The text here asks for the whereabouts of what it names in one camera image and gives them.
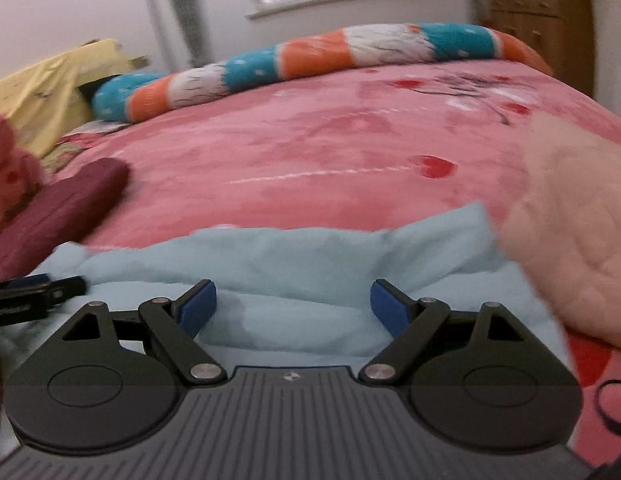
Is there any light blue puffer jacket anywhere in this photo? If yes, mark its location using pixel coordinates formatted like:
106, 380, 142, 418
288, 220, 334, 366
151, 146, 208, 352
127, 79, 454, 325
0, 201, 574, 451

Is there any maroon folded garment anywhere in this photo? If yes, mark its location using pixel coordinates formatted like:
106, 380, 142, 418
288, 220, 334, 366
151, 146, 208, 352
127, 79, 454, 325
0, 158, 130, 281

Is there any peach quilted garment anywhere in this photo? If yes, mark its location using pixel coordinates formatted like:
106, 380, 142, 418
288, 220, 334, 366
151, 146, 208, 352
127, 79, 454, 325
501, 113, 621, 348

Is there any black cable loop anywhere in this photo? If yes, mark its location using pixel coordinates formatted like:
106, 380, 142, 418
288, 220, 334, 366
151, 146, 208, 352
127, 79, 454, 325
593, 378, 621, 436

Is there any wooden dresser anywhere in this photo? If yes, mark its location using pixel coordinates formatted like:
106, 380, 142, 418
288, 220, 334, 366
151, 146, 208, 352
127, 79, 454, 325
487, 0, 596, 96

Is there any pink bed sheet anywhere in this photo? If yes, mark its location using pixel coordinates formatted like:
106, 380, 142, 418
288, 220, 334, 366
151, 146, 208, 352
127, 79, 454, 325
39, 56, 621, 466

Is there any yellow pillow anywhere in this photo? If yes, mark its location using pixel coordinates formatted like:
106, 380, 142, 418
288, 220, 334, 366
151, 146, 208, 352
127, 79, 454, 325
0, 39, 134, 158

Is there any grey curtain left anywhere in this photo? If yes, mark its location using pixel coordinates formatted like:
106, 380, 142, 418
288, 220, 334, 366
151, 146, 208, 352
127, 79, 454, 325
170, 0, 210, 67

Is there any long striped bolster pillow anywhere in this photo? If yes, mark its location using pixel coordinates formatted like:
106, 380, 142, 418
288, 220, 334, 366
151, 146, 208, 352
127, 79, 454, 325
91, 23, 553, 124

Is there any pink plush toy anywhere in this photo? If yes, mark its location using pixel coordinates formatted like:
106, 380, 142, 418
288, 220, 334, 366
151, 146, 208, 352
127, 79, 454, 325
0, 115, 46, 234

